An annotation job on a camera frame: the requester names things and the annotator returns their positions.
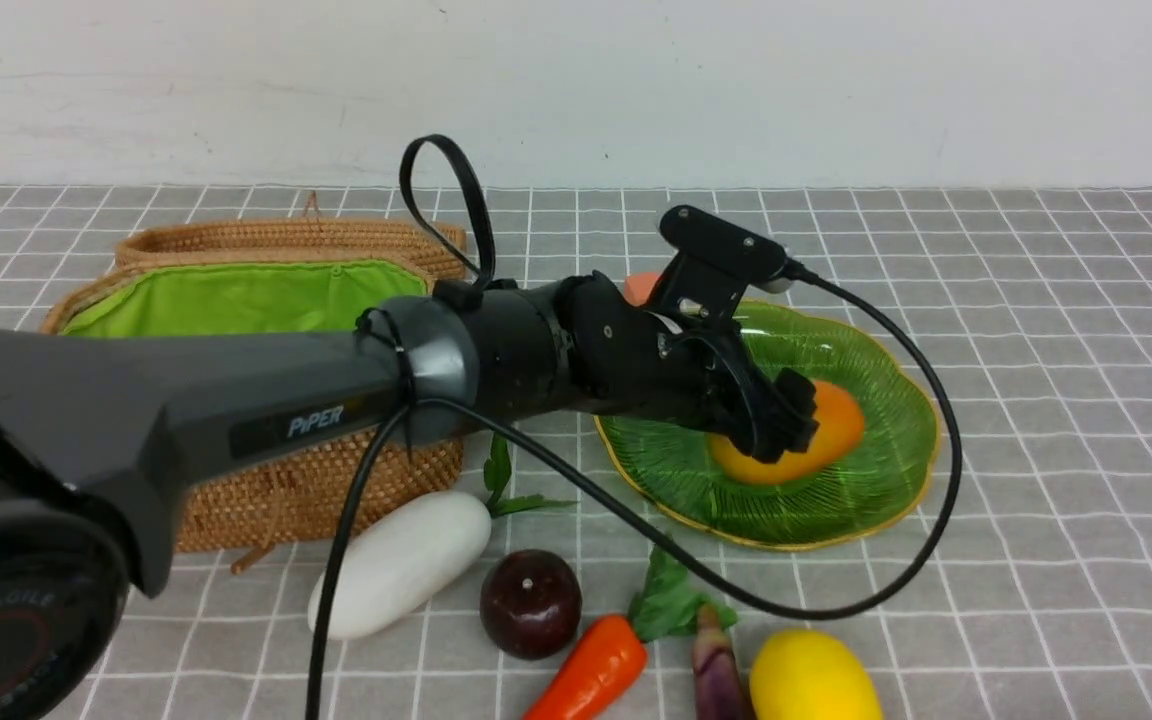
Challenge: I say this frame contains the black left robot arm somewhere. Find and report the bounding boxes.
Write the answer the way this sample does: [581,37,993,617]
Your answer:
[0,273,817,719]

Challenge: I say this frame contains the yellow lemon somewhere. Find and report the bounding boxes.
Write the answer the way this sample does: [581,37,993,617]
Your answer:
[749,628,884,719]

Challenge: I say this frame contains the black camera cable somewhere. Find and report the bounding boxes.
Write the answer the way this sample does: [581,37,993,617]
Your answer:
[304,132,965,720]

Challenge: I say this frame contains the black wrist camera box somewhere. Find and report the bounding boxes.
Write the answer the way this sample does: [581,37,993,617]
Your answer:
[645,205,794,323]

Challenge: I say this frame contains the woven wicker basket green lining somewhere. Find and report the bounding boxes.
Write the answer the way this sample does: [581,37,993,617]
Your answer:
[40,255,433,575]

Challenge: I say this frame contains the orange yellow mango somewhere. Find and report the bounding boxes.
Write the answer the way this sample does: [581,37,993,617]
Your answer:
[707,379,867,487]

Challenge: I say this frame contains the small orange cube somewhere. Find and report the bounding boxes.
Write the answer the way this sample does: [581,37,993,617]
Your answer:
[621,272,660,306]

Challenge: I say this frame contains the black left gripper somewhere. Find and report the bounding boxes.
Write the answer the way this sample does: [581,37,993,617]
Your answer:
[561,273,819,462]

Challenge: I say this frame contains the orange carrot green leaves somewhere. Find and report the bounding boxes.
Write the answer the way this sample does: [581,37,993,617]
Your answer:
[524,547,738,719]

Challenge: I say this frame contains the dark purple plum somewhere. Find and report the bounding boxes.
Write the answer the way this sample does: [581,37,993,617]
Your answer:
[479,550,582,661]

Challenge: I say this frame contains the white radish vegetable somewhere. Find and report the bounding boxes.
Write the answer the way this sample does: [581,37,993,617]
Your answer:
[306,432,577,641]

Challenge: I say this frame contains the grey checked tablecloth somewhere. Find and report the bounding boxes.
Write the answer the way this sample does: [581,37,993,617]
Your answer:
[0,185,1152,719]

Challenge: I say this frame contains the green glass plate gold rim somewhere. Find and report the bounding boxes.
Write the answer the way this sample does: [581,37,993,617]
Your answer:
[594,300,941,552]

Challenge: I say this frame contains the purple eggplant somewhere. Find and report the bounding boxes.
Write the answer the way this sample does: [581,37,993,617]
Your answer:
[691,602,755,719]

